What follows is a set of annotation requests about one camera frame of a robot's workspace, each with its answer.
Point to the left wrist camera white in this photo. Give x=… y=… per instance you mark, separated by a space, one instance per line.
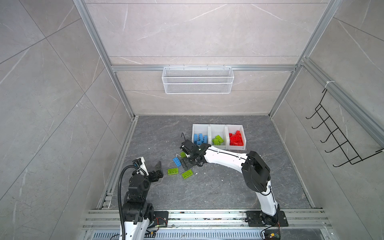
x=140 y=166

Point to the white three-compartment bin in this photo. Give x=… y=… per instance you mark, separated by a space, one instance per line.
x=225 y=137

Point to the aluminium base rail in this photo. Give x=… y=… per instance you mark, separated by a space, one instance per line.
x=229 y=224

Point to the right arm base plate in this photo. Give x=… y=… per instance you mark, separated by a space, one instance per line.
x=260 y=219

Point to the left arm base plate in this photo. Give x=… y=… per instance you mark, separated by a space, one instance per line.
x=158 y=219

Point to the red lego brick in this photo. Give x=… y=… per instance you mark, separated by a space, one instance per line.
x=231 y=139

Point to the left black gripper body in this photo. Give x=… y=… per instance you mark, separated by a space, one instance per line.
x=153 y=178

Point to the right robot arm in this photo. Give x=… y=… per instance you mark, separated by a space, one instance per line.
x=255 y=171

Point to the red arch lego piece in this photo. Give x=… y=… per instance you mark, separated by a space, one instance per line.
x=238 y=139

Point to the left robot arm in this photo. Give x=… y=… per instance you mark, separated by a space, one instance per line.
x=137 y=216

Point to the green lego brick bottom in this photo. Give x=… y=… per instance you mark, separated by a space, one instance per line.
x=187 y=174

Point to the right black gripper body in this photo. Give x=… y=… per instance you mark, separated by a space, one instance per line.
x=193 y=157

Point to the white wire mesh basket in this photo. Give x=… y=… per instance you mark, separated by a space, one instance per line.
x=197 y=80

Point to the black wire hook rack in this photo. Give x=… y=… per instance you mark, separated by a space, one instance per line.
x=341 y=140

